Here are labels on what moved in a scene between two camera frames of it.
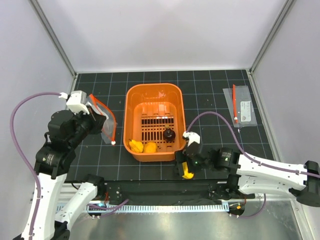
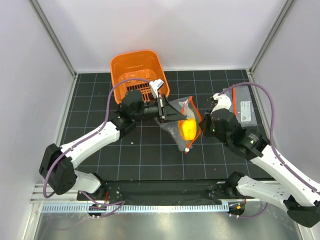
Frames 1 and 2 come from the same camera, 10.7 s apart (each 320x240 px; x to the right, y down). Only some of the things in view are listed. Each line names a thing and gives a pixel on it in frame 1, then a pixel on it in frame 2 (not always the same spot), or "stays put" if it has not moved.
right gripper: (180, 157) → (205, 123)
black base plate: (172, 192) stays put
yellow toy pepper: (186, 174) → (189, 127)
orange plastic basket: (149, 108) → (145, 65)
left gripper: (97, 119) → (170, 113)
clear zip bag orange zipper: (108, 135) → (184, 132)
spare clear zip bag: (240, 106) stays put
